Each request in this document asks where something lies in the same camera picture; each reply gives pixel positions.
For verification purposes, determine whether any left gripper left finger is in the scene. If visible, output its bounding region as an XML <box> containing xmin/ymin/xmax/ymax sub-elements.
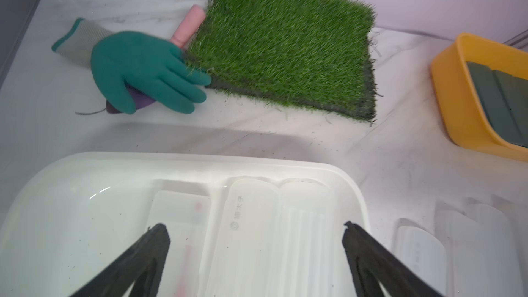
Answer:
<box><xmin>73</xmin><ymin>224</ymin><xmax>171</xmax><ymax>296</ymax></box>

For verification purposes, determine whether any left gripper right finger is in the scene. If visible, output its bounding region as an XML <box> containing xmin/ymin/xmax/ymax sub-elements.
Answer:
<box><xmin>342</xmin><ymin>221</ymin><xmax>440</xmax><ymax>296</ymax></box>

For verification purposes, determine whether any white plastic storage box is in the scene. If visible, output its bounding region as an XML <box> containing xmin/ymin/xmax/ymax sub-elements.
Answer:
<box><xmin>1</xmin><ymin>153</ymin><xmax>370</xmax><ymax>296</ymax></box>

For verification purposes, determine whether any yellow plastic storage box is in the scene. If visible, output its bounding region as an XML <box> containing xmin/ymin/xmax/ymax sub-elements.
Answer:
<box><xmin>431</xmin><ymin>33</ymin><xmax>527</xmax><ymax>162</ymax></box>

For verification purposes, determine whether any green pencil case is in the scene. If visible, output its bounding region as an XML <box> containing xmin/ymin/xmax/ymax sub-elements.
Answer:
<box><xmin>494</xmin><ymin>70</ymin><xmax>527</xmax><ymax>148</ymax></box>
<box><xmin>467</xmin><ymin>62</ymin><xmax>521</xmax><ymax>146</ymax></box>

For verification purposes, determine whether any clear pencil case with pink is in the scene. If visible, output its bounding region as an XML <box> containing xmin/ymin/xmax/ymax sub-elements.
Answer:
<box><xmin>392</xmin><ymin>218</ymin><xmax>448</xmax><ymax>296</ymax></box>

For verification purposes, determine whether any pink object behind box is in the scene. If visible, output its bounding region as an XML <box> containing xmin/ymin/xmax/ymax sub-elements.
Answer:
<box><xmin>170</xmin><ymin>5</ymin><xmax>206</xmax><ymax>48</ymax></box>

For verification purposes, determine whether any purple object under glove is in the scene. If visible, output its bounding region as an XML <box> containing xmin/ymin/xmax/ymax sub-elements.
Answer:
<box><xmin>75</xmin><ymin>84</ymin><xmax>158</xmax><ymax>116</ymax></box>

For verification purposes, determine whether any green rubber glove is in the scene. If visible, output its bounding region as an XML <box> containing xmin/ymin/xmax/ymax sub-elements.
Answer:
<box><xmin>52</xmin><ymin>18</ymin><xmax>212</xmax><ymax>114</ymax></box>

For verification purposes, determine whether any green artificial grass mat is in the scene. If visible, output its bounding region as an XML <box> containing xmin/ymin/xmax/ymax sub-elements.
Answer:
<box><xmin>186</xmin><ymin>0</ymin><xmax>377</xmax><ymax>122</ymax></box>

